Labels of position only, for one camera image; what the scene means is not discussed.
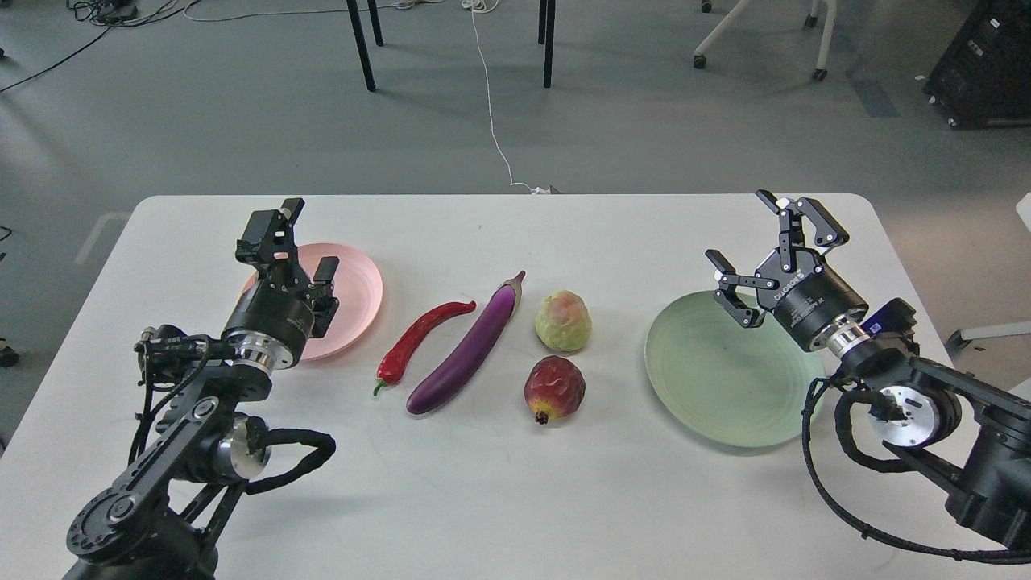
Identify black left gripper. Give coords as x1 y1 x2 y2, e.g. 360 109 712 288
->
222 197 340 371

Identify black floor cables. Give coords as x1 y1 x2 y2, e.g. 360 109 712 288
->
0 0 194 94

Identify red chili pepper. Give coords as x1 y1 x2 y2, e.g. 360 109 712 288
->
372 300 478 396

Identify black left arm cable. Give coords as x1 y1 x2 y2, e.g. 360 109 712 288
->
242 429 337 496

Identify green plate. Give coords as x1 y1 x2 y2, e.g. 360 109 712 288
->
644 292 826 449

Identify black equipment case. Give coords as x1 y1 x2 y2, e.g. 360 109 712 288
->
923 1 1030 130

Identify white floor cable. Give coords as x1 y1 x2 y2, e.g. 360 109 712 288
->
461 0 558 196

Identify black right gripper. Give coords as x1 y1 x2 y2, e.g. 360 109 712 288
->
706 190 869 352

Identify red pomegranate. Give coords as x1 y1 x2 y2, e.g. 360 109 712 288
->
524 355 586 425

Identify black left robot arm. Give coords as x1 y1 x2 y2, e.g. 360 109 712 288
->
66 197 339 579

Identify green yellow fruit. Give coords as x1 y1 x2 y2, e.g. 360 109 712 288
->
534 289 593 353

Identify black table legs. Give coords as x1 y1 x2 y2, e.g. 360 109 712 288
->
346 0 557 93

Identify pink plate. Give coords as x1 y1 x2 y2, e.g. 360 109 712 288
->
239 242 383 361

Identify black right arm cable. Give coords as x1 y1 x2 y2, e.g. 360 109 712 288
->
801 377 1031 565

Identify purple eggplant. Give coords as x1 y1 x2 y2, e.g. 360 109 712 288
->
406 271 526 416

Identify white chair base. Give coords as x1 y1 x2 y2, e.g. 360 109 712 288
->
693 0 838 82

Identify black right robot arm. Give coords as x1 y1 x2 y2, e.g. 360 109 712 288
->
706 187 1030 565

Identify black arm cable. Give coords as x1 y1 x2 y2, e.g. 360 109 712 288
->
242 429 337 496
801 377 1031 565

